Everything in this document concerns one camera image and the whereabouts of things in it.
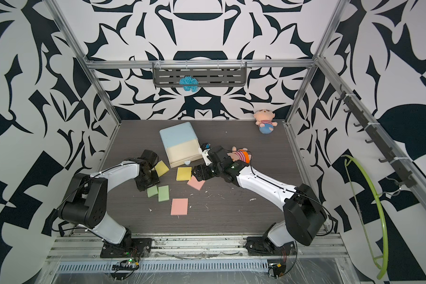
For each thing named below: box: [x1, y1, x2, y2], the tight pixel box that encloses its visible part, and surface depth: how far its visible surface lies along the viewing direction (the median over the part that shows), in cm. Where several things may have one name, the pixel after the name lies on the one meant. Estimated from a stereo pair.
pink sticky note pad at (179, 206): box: [170, 198, 189, 216], surface depth 87 cm
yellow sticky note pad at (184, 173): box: [176, 166, 192, 182], surface depth 96 cm
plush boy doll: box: [253, 108, 278, 135], surface depth 115 cm
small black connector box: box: [268, 262, 287, 279], surface depth 73 cm
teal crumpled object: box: [178, 75, 200, 93], surface depth 93 cm
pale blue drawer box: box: [159, 121, 203, 169], surface depth 95 cm
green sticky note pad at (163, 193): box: [157, 185, 170, 202], surface depth 91 cm
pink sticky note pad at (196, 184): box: [186, 175, 206, 191], surface depth 93 cm
